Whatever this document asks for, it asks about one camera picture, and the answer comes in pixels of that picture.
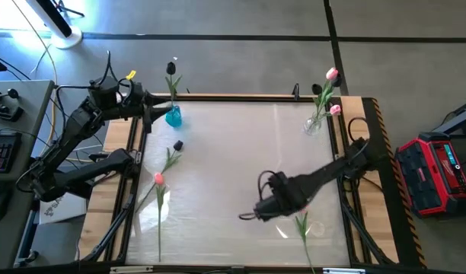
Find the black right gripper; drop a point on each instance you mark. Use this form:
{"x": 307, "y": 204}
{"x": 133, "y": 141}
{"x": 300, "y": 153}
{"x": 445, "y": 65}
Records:
{"x": 282, "y": 194}

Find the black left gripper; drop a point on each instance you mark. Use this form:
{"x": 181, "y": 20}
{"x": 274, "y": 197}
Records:
{"x": 136, "y": 100}

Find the black artificial tulip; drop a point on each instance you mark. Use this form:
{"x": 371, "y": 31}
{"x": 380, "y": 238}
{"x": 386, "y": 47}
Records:
{"x": 316, "y": 89}
{"x": 177, "y": 145}
{"x": 171, "y": 68}

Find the pink artificial tulip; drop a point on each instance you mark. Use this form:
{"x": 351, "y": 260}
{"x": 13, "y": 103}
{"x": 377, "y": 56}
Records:
{"x": 302, "y": 226}
{"x": 332, "y": 73}
{"x": 159, "y": 179}
{"x": 335, "y": 110}

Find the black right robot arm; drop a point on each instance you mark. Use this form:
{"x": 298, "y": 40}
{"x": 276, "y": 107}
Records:
{"x": 332, "y": 171}

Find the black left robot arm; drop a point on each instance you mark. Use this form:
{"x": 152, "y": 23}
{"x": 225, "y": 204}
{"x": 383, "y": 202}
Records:
{"x": 73, "y": 125}

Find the blue glass vase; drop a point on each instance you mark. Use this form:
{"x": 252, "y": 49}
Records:
{"x": 174, "y": 118}

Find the clear glass vase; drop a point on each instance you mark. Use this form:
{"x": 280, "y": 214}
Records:
{"x": 312, "y": 127}

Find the yellow tape tag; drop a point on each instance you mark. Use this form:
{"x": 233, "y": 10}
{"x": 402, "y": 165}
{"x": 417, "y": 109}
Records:
{"x": 131, "y": 74}

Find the white tower fan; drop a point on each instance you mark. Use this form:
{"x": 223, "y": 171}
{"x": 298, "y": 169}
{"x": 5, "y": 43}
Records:
{"x": 67, "y": 40}

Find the grey desk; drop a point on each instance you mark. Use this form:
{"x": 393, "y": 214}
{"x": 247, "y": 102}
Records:
{"x": 31, "y": 114}

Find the white printed box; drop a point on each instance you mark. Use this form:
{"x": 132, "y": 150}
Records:
{"x": 61, "y": 211}

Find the black round knob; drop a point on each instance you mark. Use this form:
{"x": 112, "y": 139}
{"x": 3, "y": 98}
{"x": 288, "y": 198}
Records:
{"x": 13, "y": 93}

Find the black yellow hazard strip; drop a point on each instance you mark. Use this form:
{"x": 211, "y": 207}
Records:
{"x": 404, "y": 228}

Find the black keyboard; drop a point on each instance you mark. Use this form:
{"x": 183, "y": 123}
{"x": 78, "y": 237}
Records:
{"x": 2, "y": 152}

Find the red black power station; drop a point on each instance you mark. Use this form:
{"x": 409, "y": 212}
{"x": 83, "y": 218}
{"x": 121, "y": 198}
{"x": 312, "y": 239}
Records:
{"x": 435, "y": 179}

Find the dark grey cart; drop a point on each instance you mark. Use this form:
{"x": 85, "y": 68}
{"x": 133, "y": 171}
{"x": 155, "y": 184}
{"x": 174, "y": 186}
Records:
{"x": 461, "y": 118}

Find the black aluminium table frame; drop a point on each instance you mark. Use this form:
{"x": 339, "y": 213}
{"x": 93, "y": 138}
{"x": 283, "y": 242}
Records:
{"x": 237, "y": 98}

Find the silver metal bracket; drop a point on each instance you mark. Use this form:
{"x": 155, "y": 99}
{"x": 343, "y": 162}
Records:
{"x": 130, "y": 269}
{"x": 343, "y": 271}

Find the black desk mount clamp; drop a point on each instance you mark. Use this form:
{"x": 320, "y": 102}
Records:
{"x": 10, "y": 114}

